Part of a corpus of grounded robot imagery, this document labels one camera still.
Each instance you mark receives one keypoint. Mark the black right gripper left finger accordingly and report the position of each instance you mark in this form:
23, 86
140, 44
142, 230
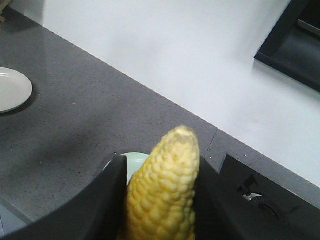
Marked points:
94, 214

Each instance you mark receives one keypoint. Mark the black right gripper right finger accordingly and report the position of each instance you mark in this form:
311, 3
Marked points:
220, 214

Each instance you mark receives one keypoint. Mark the yellow corn cob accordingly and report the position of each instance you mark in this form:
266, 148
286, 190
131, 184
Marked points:
159, 202

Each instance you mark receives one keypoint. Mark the black gas stove top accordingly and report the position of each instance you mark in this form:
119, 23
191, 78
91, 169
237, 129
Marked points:
292, 48

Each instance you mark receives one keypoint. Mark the black stove burner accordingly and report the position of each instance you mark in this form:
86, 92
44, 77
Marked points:
260, 201

